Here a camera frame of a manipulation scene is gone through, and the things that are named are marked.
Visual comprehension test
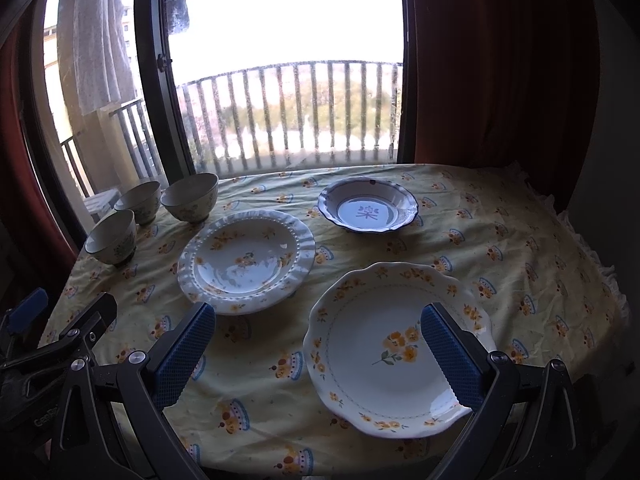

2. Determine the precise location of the beaded rim flower plate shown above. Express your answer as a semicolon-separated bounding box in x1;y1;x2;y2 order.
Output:
177;209;316;316

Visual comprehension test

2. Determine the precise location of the scalloped yellow flower plate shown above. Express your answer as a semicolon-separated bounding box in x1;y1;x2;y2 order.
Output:
303;262;496;439

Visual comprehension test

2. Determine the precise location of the blue rimmed deep plate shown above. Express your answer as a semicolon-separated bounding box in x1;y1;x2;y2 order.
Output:
317;177;419;233

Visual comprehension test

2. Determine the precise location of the dark window frame post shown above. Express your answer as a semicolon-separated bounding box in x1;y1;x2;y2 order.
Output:
134;0;195;184

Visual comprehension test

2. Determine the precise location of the large floral ceramic bowl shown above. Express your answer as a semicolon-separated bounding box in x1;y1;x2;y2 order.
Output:
160;172;219;223

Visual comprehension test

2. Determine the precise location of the near floral ceramic bowl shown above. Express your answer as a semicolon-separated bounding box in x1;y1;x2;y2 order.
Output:
85;209;136;266

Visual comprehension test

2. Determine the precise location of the middle floral ceramic bowl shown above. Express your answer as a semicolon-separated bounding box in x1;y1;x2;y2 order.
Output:
114;180;160;226

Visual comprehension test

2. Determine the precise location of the white hanging laundry cloth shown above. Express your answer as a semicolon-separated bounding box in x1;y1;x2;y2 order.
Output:
56;0;136;116

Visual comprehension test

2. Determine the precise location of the red curtain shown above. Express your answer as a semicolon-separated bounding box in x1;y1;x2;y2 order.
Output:
1;28;77;269

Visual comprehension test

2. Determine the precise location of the white plastic balcony crate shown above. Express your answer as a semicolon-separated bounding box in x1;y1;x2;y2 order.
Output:
84;188;120;223

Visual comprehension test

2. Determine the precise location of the balcony metal railing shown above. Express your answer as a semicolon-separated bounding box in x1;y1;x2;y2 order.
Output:
60;60;405;196

